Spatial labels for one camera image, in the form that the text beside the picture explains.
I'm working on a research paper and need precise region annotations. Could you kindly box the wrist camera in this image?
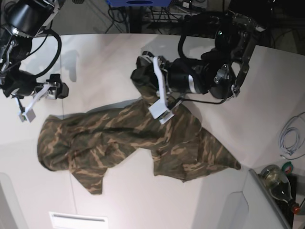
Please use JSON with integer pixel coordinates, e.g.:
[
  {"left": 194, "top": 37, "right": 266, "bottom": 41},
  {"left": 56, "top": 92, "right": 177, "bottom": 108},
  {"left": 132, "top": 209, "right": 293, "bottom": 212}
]
[
  {"left": 149, "top": 99, "right": 174, "bottom": 125},
  {"left": 19, "top": 109, "right": 36, "bottom": 123}
]

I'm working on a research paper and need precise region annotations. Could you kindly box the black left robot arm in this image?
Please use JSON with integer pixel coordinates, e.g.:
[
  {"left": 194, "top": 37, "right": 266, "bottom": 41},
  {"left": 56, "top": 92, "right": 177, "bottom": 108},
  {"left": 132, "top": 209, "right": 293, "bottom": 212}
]
[{"left": 141, "top": 11, "right": 266, "bottom": 104}]

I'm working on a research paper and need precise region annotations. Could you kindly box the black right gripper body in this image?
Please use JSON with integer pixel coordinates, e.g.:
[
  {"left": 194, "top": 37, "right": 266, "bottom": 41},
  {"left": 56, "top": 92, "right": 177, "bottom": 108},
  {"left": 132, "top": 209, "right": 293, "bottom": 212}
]
[{"left": 2, "top": 70, "right": 37, "bottom": 97}]

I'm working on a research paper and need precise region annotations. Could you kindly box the white coiled cable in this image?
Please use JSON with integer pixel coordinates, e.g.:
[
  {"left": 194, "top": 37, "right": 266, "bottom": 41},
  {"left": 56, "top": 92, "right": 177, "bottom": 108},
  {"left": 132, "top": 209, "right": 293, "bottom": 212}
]
[{"left": 279, "top": 113, "right": 305, "bottom": 160}]

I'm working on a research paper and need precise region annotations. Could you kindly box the clear glass bottle red cap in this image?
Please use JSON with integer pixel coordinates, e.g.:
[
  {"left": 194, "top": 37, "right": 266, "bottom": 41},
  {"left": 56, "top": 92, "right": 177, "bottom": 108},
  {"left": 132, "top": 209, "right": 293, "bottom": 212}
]
[{"left": 260, "top": 165, "right": 301, "bottom": 214}]

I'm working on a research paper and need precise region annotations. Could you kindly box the blue box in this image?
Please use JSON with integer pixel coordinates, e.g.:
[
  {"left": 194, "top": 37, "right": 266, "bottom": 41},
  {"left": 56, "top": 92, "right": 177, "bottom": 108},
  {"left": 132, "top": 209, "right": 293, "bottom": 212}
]
[{"left": 106, "top": 0, "right": 172, "bottom": 7}]

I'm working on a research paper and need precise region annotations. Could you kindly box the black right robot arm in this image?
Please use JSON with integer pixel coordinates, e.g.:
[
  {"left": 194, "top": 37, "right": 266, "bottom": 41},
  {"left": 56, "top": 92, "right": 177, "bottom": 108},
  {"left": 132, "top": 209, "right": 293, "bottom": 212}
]
[{"left": 0, "top": 0, "right": 69, "bottom": 114}]

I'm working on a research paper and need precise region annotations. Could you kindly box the camouflage t-shirt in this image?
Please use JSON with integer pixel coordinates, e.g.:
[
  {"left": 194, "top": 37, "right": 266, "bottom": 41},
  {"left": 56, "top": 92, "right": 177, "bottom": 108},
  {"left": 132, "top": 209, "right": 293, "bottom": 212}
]
[{"left": 37, "top": 62, "right": 241, "bottom": 195}]

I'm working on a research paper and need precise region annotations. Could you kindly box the green tape roll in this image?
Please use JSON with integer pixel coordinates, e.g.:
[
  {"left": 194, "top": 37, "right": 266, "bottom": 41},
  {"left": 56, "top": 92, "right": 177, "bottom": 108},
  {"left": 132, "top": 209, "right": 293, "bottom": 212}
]
[{"left": 281, "top": 161, "right": 294, "bottom": 175}]

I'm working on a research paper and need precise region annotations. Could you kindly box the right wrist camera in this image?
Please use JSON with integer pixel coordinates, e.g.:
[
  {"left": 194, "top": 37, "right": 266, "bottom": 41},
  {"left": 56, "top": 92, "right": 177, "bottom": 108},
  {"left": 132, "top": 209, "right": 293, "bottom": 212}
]
[{"left": 19, "top": 109, "right": 36, "bottom": 123}]

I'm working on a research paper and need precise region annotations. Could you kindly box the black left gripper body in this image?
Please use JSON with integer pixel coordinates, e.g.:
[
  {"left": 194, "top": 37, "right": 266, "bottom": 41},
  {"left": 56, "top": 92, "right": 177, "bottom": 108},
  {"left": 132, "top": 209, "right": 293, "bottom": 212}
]
[{"left": 165, "top": 58, "right": 205, "bottom": 94}]

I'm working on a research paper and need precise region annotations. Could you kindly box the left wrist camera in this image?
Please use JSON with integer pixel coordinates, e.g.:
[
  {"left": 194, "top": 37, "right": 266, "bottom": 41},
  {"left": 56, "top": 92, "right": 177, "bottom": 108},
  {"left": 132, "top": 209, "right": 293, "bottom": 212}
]
[{"left": 149, "top": 99, "right": 174, "bottom": 125}]

